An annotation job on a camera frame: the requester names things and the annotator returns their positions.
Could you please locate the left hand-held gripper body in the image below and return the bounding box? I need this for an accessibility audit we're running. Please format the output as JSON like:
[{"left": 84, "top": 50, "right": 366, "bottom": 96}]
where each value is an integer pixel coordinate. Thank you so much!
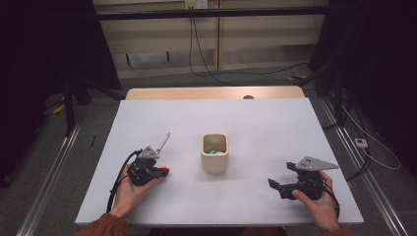
[{"left": 127, "top": 146, "right": 161, "bottom": 187}]

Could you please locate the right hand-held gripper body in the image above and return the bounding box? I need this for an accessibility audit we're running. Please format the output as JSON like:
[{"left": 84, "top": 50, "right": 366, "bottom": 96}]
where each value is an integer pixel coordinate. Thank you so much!
[{"left": 278, "top": 155, "right": 339, "bottom": 201}]

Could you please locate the clear pen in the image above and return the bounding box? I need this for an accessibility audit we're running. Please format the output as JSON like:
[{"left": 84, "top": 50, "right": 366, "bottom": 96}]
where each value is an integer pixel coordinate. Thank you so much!
[{"left": 156, "top": 131, "right": 172, "bottom": 155}]

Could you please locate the beige square cup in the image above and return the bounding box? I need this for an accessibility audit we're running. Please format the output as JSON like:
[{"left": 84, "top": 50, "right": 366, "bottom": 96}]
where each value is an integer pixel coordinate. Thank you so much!
[{"left": 200, "top": 132, "right": 229, "bottom": 175}]

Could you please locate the person's right hand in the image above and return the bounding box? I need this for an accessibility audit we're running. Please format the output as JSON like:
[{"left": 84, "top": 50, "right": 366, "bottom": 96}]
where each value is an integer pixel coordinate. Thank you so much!
[{"left": 291, "top": 170, "right": 340, "bottom": 232}]

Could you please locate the person's left hand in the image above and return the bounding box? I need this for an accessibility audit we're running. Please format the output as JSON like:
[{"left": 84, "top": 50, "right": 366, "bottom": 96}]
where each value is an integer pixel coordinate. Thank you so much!
[{"left": 109, "top": 173, "right": 160, "bottom": 219}]

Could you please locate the white table mat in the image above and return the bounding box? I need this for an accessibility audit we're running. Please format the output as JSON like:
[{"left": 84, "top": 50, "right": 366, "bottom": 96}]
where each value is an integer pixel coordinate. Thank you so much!
[{"left": 74, "top": 97, "right": 365, "bottom": 227}]

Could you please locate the black metal stand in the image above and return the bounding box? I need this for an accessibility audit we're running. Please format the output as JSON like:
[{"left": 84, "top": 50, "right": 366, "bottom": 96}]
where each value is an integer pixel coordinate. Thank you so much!
[
  {"left": 294, "top": 58, "right": 348, "bottom": 127},
  {"left": 62, "top": 77, "right": 126, "bottom": 137}
]

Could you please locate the beige wooden cabinet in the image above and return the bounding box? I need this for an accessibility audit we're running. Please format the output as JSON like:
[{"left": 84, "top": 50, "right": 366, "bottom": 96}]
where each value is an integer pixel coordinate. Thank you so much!
[{"left": 92, "top": 0, "right": 328, "bottom": 80}]

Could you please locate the dark curtain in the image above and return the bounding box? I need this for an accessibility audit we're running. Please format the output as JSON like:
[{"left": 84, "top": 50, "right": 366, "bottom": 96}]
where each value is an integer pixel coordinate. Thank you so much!
[
  {"left": 0, "top": 0, "right": 121, "bottom": 188},
  {"left": 308, "top": 0, "right": 417, "bottom": 168}
]

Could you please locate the black horizontal bar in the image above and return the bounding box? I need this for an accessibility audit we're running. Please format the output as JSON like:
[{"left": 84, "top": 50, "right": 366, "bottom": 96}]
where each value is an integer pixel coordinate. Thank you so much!
[{"left": 95, "top": 6, "right": 328, "bottom": 22}]

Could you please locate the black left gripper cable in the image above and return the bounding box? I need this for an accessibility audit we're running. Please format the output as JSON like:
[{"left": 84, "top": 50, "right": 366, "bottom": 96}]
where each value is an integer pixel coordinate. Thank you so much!
[{"left": 106, "top": 149, "right": 142, "bottom": 213}]

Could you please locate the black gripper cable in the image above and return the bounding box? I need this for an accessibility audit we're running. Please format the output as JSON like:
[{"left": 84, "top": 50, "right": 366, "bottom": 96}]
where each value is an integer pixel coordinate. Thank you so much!
[
  {"left": 106, "top": 149, "right": 142, "bottom": 213},
  {"left": 319, "top": 183, "right": 341, "bottom": 219}
]

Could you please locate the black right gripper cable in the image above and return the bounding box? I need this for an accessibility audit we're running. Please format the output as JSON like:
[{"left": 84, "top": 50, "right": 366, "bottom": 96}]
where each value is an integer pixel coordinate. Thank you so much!
[{"left": 319, "top": 183, "right": 341, "bottom": 219}]

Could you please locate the black floor cable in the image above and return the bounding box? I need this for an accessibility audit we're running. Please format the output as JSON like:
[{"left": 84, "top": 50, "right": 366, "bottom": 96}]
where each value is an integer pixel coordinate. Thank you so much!
[{"left": 347, "top": 147, "right": 372, "bottom": 182}]

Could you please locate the metal floor rail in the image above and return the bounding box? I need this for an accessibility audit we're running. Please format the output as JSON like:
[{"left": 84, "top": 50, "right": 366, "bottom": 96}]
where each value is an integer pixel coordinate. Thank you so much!
[
  {"left": 319, "top": 97, "right": 409, "bottom": 236},
  {"left": 16, "top": 121, "right": 83, "bottom": 236}
]

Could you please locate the white floor cable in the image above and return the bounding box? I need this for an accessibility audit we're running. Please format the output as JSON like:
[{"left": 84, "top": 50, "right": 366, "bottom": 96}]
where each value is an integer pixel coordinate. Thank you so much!
[{"left": 342, "top": 106, "right": 401, "bottom": 171}]

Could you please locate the black hanging cable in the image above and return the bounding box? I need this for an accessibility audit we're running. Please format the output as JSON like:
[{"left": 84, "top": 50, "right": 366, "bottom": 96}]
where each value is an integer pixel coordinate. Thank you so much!
[
  {"left": 192, "top": 18, "right": 235, "bottom": 88},
  {"left": 188, "top": 17, "right": 310, "bottom": 78}
]

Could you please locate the white wall outlet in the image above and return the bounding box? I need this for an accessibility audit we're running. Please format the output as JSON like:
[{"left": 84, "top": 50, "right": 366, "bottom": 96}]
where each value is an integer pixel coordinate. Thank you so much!
[{"left": 184, "top": 0, "right": 209, "bottom": 10}]

